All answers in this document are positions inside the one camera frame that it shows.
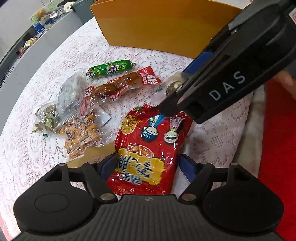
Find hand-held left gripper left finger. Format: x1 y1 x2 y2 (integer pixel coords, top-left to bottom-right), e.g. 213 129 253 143
43 153 120 205

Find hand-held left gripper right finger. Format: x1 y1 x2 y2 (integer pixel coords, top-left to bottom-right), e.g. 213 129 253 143
177 153 252 204

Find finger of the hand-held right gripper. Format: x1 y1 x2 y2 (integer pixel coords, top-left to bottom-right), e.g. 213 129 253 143
157 46 232 117
183 30 234 79

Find small clear round snack packet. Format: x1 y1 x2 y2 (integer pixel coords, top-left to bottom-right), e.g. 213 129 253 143
165 72 188 96

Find large red snack bag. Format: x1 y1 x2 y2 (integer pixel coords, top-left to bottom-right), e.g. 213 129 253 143
106 104 193 195

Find clear packet of orange peanuts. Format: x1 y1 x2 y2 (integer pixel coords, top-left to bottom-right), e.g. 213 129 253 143
54 109 111 159

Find brown snack packet red label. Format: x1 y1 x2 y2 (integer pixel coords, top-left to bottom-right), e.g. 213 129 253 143
82 66 163 108

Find orange cardboard box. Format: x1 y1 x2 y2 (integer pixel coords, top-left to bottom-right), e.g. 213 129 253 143
90 0 243 58

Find green sausage stick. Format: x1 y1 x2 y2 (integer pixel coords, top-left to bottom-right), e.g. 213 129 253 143
87 60 136 79

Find clear packet of green snacks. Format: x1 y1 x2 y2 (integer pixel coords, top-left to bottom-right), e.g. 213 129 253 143
31 104 60 135

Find clear packet of pale beans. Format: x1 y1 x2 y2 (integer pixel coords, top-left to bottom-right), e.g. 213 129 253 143
57 74 87 116

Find person's right hand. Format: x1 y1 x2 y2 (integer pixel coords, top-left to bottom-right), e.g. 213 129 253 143
273 70 296 93

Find person's red clothing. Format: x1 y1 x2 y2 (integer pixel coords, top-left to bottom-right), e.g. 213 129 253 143
258 81 296 241

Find grey pedal trash bin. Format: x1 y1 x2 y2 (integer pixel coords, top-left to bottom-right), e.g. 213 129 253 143
70 0 96 13

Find grey stone TV cabinet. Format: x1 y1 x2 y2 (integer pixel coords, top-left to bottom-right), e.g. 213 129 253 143
0 3 97 87

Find pile of snack packets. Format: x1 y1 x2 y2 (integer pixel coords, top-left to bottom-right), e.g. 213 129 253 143
22 37 38 50

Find blue white box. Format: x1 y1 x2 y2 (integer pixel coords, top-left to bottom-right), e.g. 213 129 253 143
35 19 56 34

